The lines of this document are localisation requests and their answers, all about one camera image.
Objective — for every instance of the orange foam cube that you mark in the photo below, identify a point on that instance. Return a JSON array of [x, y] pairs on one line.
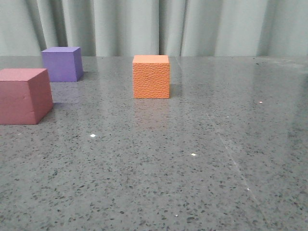
[[151, 76]]

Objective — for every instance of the pale green curtain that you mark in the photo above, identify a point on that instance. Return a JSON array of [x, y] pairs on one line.
[[171, 27]]

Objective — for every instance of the purple foam cube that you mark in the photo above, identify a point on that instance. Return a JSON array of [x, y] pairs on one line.
[[64, 64]]

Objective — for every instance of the red foam cube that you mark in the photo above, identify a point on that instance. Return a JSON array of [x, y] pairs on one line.
[[25, 95]]

